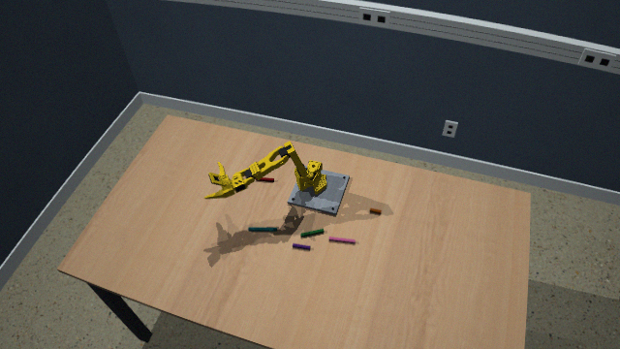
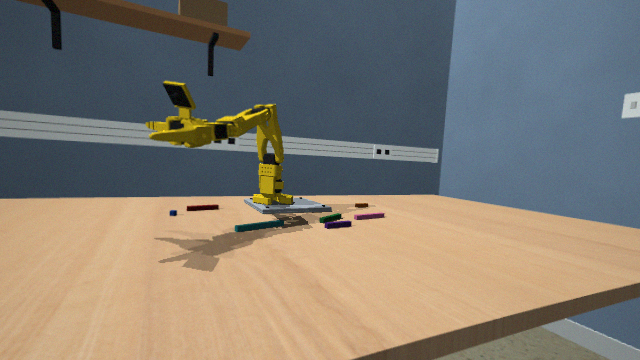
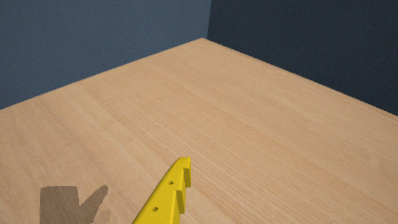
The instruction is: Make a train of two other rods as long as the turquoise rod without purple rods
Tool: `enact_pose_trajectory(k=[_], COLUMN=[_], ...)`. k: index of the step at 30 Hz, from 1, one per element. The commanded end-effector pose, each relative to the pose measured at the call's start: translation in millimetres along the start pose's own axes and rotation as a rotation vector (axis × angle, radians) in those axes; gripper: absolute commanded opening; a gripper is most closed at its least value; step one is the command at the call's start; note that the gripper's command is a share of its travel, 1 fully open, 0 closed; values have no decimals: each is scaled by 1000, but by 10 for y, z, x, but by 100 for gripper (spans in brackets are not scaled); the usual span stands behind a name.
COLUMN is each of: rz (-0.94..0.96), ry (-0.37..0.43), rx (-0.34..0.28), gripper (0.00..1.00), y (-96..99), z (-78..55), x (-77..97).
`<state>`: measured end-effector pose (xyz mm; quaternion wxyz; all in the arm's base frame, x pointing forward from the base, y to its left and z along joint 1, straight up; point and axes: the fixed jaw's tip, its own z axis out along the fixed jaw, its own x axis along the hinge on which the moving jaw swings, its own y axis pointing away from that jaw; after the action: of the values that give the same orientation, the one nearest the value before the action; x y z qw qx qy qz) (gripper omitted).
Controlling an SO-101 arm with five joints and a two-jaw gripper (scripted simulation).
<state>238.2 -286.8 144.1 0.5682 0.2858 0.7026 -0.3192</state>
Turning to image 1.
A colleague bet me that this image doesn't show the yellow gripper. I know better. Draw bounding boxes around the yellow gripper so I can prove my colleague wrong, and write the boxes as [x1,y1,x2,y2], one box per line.
[204,162,234,199]

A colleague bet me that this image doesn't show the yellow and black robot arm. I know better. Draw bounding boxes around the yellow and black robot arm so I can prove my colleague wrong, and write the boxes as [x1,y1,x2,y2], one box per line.
[232,142,327,194]

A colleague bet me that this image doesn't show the turquoise rod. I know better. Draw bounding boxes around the turquoise rod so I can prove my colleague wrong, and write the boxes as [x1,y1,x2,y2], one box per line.
[248,227,277,232]

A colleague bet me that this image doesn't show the pink rod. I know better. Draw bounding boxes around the pink rod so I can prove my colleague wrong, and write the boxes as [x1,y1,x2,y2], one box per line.
[328,237,356,243]

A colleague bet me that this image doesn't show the green rod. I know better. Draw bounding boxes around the green rod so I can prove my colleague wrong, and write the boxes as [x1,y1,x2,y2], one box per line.
[301,229,324,237]

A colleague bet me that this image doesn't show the purple rod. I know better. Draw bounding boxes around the purple rod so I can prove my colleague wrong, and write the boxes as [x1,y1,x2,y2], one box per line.
[293,243,310,250]

